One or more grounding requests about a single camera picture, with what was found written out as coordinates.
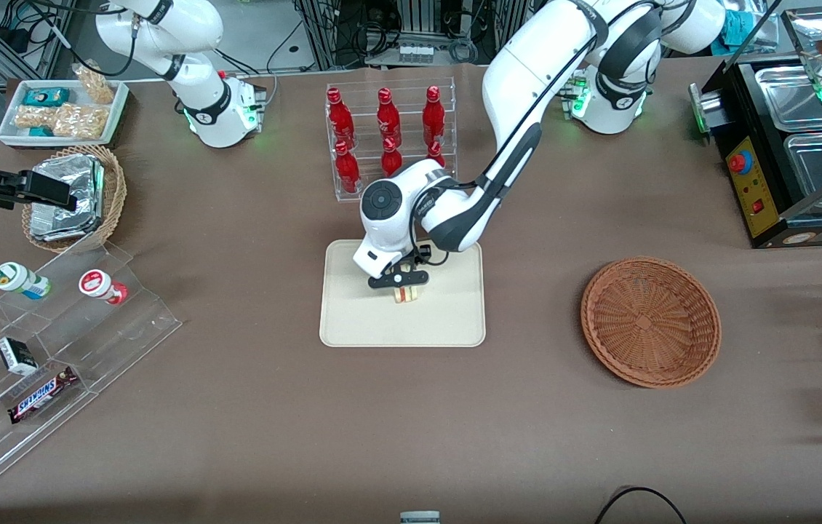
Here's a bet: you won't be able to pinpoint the cream plastic tray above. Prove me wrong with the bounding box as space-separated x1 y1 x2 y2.
319 240 486 348

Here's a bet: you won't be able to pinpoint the white rectangular snack tray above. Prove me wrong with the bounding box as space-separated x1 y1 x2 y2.
0 79 130 151

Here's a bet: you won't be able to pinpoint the tan wicker basket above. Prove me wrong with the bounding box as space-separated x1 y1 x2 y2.
21 145 127 254

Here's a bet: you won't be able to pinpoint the round brown wicker basket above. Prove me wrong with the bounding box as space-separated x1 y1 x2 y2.
580 257 722 389

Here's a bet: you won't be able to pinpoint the silver foil wrapped packs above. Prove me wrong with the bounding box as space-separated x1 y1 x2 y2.
30 154 105 243

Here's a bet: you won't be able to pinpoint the clear bag of puffed snacks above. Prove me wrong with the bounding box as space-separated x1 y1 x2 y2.
72 63 116 105
14 103 111 140

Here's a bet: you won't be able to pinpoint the green lid yogurt cup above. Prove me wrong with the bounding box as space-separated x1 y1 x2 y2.
0 262 52 301

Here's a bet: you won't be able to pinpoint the teal snack box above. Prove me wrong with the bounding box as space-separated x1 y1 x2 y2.
23 87 71 107

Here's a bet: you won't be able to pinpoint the red lid yogurt cup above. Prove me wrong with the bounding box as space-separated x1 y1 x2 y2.
79 269 129 306

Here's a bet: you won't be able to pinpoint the small black white box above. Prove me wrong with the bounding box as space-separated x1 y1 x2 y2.
0 336 39 377

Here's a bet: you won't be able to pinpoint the clear acrylic step display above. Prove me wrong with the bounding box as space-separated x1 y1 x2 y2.
0 240 183 496

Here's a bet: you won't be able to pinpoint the clear acrylic bottle rack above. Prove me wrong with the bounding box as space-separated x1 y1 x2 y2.
325 76 457 203

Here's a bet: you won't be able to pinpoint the Snickers chocolate bar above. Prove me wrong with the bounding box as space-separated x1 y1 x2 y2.
7 366 80 425

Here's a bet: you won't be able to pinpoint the black food warmer yellow panel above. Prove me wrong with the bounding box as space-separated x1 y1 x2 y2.
689 7 822 250

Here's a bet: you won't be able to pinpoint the black cable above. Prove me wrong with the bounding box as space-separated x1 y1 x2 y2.
592 486 689 524

